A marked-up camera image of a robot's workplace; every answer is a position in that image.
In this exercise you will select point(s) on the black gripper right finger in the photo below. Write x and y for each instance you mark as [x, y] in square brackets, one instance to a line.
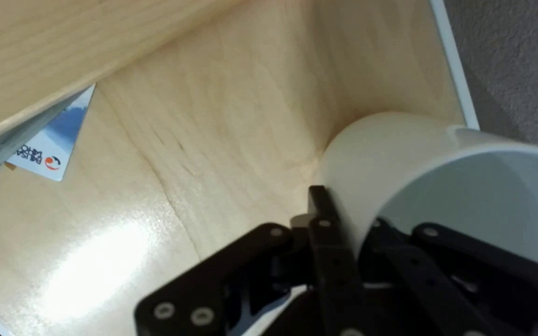
[467, 292]

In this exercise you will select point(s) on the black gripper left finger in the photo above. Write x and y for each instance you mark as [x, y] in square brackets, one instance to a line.
[280, 281]

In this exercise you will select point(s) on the white mug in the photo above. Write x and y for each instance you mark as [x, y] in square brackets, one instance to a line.
[381, 156]

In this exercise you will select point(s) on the wooden pull-out nightstand shelf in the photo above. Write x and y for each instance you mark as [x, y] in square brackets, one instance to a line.
[219, 137]

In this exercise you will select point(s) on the blue and white card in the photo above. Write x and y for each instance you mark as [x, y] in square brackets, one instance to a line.
[54, 150]

